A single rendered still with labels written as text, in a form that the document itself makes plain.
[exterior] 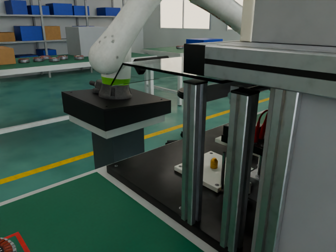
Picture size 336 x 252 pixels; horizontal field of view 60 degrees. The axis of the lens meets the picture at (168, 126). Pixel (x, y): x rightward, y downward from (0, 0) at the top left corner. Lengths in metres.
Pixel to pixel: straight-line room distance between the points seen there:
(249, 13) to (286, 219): 0.33
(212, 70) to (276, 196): 0.20
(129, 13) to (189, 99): 0.64
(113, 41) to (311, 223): 0.88
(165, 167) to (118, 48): 0.50
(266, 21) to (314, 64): 0.18
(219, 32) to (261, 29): 6.26
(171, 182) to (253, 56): 0.44
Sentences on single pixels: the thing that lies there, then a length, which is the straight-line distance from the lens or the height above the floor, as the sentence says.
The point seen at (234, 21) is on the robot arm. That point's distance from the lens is 1.26.
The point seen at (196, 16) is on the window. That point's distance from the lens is 7.24.
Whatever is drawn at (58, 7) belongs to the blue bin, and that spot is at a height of 1.43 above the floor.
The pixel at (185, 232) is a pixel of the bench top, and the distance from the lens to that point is 0.63.
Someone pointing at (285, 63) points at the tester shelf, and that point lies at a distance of 0.38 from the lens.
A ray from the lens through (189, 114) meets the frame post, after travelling 0.52.
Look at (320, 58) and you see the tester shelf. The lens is 0.36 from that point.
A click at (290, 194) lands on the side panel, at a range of 0.43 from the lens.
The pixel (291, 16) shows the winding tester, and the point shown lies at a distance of 0.50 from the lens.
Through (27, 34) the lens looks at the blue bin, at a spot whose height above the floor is 0.91.
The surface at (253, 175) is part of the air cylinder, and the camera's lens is 0.69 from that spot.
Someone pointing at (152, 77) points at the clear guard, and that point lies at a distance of 0.75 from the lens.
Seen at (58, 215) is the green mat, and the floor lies 0.75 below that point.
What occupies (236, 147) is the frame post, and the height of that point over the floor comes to 0.96.
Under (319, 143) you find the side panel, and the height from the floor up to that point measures 1.01.
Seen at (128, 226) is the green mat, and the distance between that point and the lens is 0.64.
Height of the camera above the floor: 1.15
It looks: 20 degrees down
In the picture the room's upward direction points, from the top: straight up
